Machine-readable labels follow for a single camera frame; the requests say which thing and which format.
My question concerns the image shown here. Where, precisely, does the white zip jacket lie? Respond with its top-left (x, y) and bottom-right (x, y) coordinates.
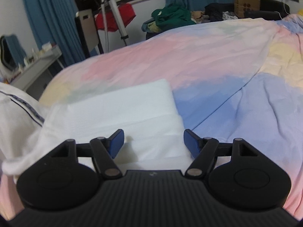
top-left (1, 79), bottom-right (192, 176)

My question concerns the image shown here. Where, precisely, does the beige folding board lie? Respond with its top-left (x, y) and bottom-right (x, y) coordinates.
top-left (74, 9), bottom-right (104, 58)

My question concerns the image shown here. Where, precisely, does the pastel bed sheet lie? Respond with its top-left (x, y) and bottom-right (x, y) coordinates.
top-left (1, 14), bottom-right (302, 219)

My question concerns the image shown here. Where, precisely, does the white dressing table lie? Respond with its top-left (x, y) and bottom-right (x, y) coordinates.
top-left (10, 45), bottom-right (65, 100)

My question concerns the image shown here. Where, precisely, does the white tissue box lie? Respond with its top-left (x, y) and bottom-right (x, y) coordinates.
top-left (42, 42), bottom-right (52, 52)

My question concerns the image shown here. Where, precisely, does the metal drying rack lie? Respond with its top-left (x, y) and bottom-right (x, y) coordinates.
top-left (89, 0), bottom-right (131, 52)

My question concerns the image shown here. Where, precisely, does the left blue curtain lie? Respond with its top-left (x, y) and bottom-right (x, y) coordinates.
top-left (23, 0), bottom-right (85, 66)

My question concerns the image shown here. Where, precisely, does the green sweatshirt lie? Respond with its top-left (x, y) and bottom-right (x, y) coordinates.
top-left (151, 4), bottom-right (196, 31)

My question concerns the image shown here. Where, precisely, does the red cloth on rack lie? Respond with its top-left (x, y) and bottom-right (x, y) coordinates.
top-left (95, 2), bottom-right (137, 32)

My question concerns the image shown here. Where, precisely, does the wavy frame mirror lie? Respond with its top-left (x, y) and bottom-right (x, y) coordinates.
top-left (1, 34), bottom-right (27, 72)

